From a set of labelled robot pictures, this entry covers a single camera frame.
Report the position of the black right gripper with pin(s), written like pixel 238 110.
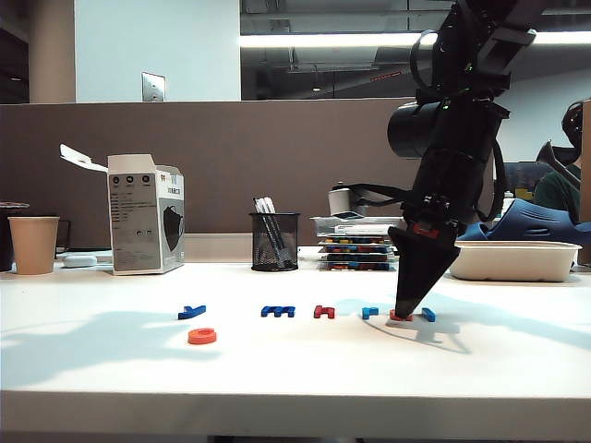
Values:
pixel 448 194

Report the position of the orange letter a magnet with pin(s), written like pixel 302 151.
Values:
pixel 391 316

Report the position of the light blue letter l magnet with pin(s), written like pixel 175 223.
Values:
pixel 429 315

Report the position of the light blue letter r magnet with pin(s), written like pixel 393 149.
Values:
pixel 368 314

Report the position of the orange letter o magnet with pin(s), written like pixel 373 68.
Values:
pixel 201 337

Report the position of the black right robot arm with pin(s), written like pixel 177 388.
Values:
pixel 461 69

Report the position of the teal magnet letter card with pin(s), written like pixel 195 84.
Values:
pixel 355 266
pixel 355 258
pixel 355 249
pixel 355 241

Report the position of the red letter h magnet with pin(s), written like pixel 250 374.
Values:
pixel 322 314

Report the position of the dark blue letter m magnet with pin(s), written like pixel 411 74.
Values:
pixel 277 312

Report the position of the dark blue letter y magnet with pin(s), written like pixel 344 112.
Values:
pixel 189 314

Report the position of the navy blue rubber slipper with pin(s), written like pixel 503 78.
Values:
pixel 475 231
pixel 535 226

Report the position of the clear plastic tray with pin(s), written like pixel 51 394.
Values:
pixel 323 227

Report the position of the beige paper pulp bowl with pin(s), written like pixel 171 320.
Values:
pixel 508 263

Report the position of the black mesh pen holder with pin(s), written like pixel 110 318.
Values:
pixel 277 258

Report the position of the dark computer monitor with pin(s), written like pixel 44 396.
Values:
pixel 522 177

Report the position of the clear capped black pen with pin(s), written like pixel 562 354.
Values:
pixel 269 206
pixel 259 206

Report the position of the person in green top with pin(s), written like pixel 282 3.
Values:
pixel 556 194

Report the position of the brown wooden cabinet panel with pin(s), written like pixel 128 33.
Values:
pixel 585 184

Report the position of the long ceiling light strip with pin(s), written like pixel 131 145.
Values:
pixel 323 40

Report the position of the white grey mask box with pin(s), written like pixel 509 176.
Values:
pixel 134 221

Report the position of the brown desk partition panel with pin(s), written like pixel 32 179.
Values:
pixel 92 129

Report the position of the brown paper cup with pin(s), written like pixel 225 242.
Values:
pixel 33 244

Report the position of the dark lidded cup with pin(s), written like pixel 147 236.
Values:
pixel 4 240

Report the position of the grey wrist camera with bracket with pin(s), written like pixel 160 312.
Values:
pixel 344 203

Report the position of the metal wall switch plate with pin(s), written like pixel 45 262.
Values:
pixel 153 87

